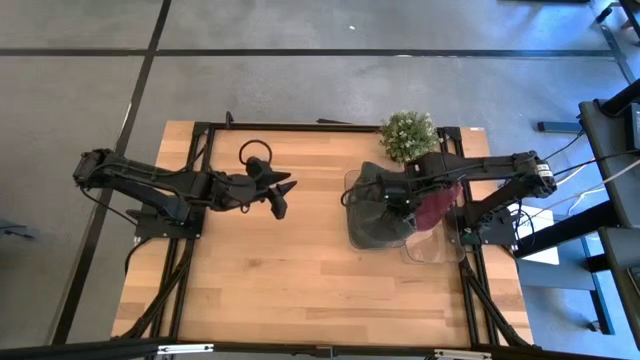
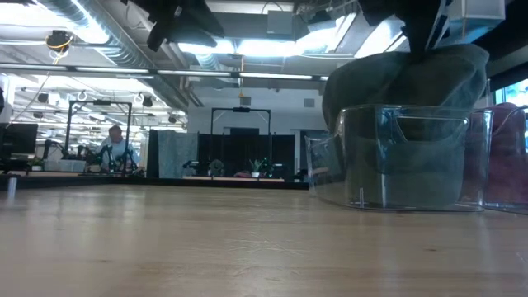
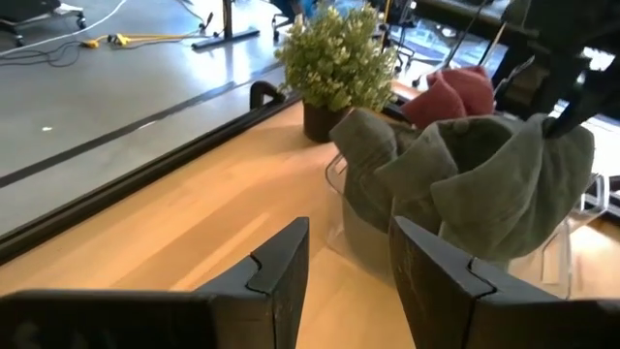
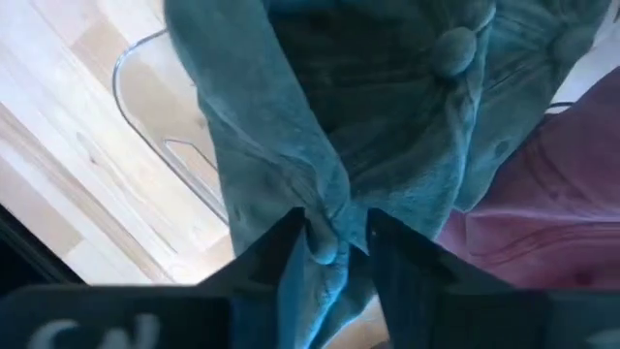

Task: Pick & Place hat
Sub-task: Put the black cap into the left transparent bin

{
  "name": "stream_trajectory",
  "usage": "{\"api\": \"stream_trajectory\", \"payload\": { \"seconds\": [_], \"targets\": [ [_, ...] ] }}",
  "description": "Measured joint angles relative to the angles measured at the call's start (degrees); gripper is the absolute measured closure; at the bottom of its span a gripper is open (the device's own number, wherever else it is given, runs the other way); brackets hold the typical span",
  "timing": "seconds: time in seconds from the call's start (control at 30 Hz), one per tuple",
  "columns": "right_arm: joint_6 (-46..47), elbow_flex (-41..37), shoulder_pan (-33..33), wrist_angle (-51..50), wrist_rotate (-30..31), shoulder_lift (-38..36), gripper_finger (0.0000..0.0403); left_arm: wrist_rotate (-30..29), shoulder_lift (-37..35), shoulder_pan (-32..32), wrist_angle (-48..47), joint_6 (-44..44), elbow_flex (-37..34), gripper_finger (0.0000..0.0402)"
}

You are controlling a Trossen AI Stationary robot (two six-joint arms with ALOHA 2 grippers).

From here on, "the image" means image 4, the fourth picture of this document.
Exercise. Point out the clear plastic bin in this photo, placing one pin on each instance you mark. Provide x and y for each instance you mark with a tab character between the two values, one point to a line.
155	111

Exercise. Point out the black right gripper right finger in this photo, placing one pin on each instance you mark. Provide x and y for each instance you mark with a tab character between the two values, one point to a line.
407	281

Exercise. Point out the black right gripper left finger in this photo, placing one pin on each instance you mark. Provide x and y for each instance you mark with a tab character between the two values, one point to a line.
261	262

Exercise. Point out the washed teal baseball cap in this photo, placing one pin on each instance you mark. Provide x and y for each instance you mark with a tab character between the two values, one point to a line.
523	97
300	136

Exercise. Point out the red-pink fabric hat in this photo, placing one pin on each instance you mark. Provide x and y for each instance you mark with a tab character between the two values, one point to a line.
547	213

